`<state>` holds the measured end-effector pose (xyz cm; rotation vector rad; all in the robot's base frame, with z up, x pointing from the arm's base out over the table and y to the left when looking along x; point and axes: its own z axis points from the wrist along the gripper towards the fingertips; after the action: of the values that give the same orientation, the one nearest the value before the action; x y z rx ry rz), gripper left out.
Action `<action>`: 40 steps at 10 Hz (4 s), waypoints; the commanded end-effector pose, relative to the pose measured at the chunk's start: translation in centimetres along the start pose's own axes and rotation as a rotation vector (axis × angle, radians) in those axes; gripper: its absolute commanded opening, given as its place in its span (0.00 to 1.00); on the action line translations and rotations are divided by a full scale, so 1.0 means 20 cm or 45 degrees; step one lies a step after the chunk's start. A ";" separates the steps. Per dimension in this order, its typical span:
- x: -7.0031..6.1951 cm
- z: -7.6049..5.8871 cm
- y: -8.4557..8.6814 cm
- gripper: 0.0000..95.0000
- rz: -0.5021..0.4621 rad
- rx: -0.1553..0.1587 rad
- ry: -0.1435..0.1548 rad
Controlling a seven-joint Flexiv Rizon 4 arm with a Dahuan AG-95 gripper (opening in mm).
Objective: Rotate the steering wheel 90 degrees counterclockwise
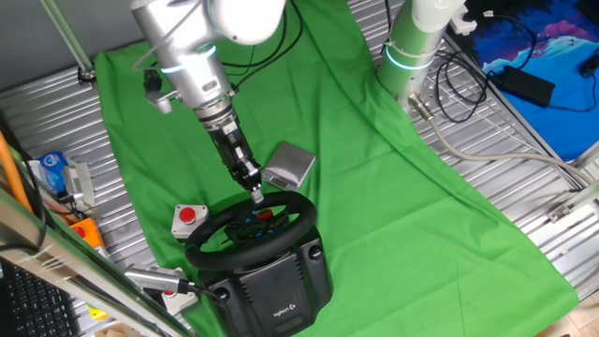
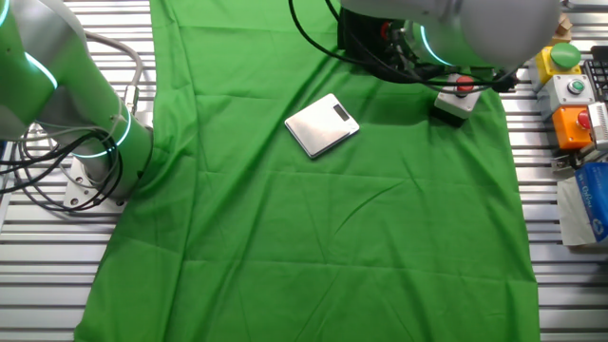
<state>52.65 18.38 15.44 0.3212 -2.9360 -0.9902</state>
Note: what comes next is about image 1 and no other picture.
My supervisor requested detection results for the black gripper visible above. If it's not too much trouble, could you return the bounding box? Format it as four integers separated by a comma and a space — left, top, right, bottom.
207, 121, 266, 205

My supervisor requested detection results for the black steering wheel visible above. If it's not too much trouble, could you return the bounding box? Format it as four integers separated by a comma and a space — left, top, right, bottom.
183, 190, 318, 272

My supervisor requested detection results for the silver digital scale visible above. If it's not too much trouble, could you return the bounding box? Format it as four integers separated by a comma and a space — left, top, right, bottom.
259, 140, 317, 192

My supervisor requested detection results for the grey box red button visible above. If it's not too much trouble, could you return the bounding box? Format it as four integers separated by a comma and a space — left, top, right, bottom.
170, 203, 210, 241
161, 289, 200, 315

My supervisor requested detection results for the green cloth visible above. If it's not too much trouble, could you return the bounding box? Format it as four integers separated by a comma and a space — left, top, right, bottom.
93, 0, 579, 337

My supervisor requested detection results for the orange box red button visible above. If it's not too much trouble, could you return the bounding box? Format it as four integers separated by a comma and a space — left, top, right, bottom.
69, 217, 107, 250

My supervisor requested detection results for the blue tissue pack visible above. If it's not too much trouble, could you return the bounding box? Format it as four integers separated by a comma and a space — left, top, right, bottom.
28, 150, 96, 198

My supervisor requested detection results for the aluminium stand pole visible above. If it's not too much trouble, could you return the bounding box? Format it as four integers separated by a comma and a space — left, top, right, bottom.
39, 0, 98, 86

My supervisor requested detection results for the orange tube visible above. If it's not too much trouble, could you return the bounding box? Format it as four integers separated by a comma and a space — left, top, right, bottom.
0, 130, 34, 214

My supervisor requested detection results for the black keyboard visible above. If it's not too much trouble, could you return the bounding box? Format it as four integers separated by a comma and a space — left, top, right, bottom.
0, 261, 80, 337

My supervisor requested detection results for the white power strip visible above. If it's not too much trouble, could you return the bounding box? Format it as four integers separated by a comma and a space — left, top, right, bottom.
446, 0, 478, 37

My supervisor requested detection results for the black power adapter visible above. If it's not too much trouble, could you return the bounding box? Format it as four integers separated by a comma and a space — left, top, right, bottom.
500, 65, 557, 108

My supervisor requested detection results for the blue patterned mat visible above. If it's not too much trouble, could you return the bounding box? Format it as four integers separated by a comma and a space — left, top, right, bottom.
462, 0, 599, 163

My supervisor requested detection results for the black computer mouse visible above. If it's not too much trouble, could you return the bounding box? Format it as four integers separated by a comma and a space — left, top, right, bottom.
578, 51, 599, 79

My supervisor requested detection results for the black camera cable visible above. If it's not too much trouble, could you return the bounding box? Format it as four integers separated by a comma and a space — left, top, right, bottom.
185, 282, 222, 300

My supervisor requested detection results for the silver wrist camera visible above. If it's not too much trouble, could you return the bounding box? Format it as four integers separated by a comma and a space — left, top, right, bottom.
142, 69, 182, 116

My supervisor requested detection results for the silver exterior camera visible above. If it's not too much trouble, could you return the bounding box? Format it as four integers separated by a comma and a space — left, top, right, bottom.
124, 262, 191, 295

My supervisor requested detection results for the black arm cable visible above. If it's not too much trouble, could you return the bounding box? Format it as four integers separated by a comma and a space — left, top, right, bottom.
219, 0, 305, 90

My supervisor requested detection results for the aluminium frame bar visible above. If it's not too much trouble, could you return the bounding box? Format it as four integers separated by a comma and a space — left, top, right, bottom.
0, 186, 196, 337

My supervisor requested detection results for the black cable coil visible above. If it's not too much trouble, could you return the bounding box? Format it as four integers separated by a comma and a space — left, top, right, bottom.
434, 49, 492, 125

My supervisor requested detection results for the thick grey cable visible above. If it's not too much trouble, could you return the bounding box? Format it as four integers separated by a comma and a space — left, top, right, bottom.
407, 92, 595, 188

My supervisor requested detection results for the aluminium stand bracket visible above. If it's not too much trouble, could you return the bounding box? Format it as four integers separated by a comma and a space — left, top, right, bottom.
546, 180, 599, 225

